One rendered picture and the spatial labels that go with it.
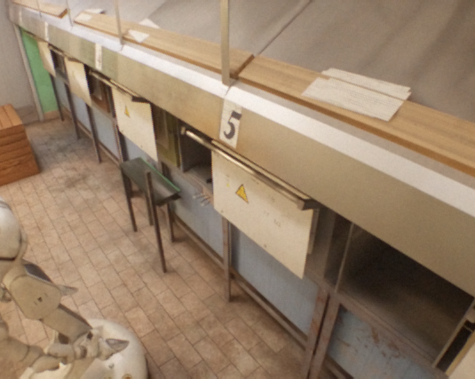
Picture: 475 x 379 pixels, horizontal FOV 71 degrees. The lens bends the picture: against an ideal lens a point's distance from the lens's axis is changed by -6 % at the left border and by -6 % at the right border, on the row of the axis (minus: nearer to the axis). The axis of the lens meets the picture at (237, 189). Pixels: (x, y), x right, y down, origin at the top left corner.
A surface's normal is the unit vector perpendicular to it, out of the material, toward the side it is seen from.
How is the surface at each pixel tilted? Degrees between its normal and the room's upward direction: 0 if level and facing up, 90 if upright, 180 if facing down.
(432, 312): 0
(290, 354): 0
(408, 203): 80
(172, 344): 0
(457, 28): 33
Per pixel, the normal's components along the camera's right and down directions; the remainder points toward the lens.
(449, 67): -0.43, -0.50
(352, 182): -0.77, 0.20
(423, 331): 0.00, -0.83
